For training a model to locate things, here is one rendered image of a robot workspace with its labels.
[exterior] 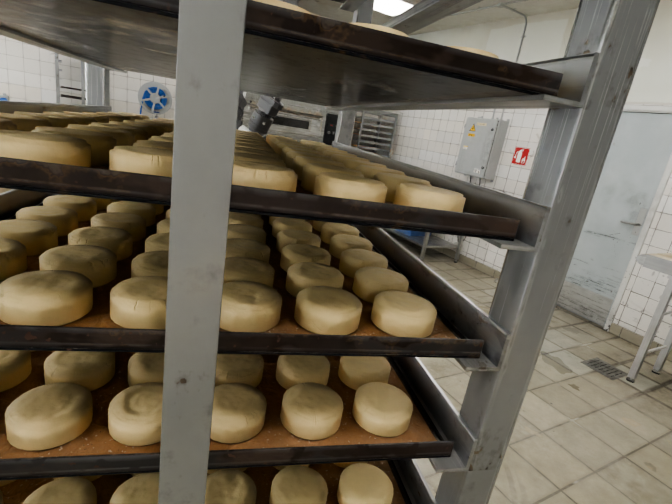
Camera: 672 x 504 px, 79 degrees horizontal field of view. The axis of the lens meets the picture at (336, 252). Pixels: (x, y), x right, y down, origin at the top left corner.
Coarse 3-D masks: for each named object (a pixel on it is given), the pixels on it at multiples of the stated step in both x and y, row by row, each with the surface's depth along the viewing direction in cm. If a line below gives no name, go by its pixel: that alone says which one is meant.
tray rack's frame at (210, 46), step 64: (192, 0) 19; (640, 0) 23; (192, 64) 20; (192, 128) 21; (576, 128) 25; (192, 192) 21; (576, 192) 26; (192, 256) 23; (512, 256) 29; (192, 320) 24; (512, 320) 28; (192, 384) 25; (512, 384) 30; (192, 448) 26
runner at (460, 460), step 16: (400, 368) 44; (416, 368) 41; (416, 384) 41; (432, 384) 38; (432, 400) 37; (448, 400) 35; (432, 416) 37; (448, 416) 35; (448, 432) 34; (464, 432) 32; (464, 448) 32; (432, 464) 32; (448, 464) 32; (464, 464) 32
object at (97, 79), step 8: (88, 64) 69; (88, 72) 69; (96, 72) 70; (104, 72) 70; (88, 80) 70; (96, 80) 70; (104, 80) 70; (88, 88) 70; (96, 88) 70; (104, 88) 71; (88, 96) 70; (96, 96) 71; (104, 96) 71; (88, 104) 71; (96, 104) 71; (104, 104) 71
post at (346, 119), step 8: (368, 0) 75; (360, 8) 75; (368, 8) 76; (360, 16) 76; (368, 16) 76; (344, 112) 81; (352, 112) 81; (344, 120) 81; (352, 120) 81; (336, 128) 84; (344, 128) 82; (352, 128) 82; (336, 136) 83; (344, 136) 82
